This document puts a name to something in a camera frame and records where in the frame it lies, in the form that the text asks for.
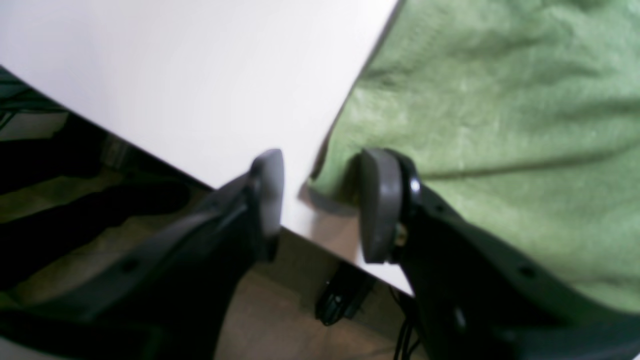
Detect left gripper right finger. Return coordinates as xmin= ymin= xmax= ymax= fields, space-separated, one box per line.
xmin=359 ymin=148 xmax=640 ymax=360

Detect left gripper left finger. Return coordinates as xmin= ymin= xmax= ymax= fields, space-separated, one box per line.
xmin=1 ymin=149 xmax=285 ymax=360

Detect green t-shirt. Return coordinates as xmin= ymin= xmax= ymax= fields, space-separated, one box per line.
xmin=308 ymin=0 xmax=640 ymax=313

